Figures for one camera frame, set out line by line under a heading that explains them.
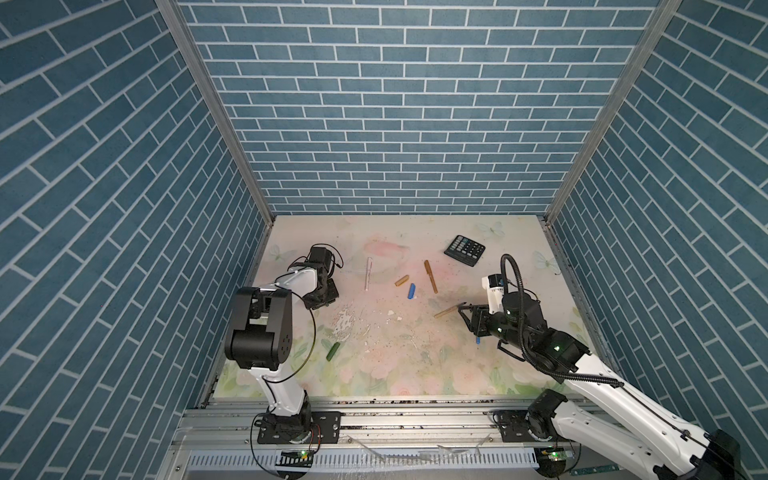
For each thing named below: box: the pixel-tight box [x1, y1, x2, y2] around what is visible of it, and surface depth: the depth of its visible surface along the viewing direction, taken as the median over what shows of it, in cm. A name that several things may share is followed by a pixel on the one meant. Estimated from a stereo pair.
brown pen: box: [424, 260, 439, 294], surface depth 107 cm
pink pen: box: [364, 257, 373, 291], surface depth 107 cm
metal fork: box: [570, 464, 623, 476], surface depth 69 cm
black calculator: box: [444, 235, 486, 267], surface depth 110 cm
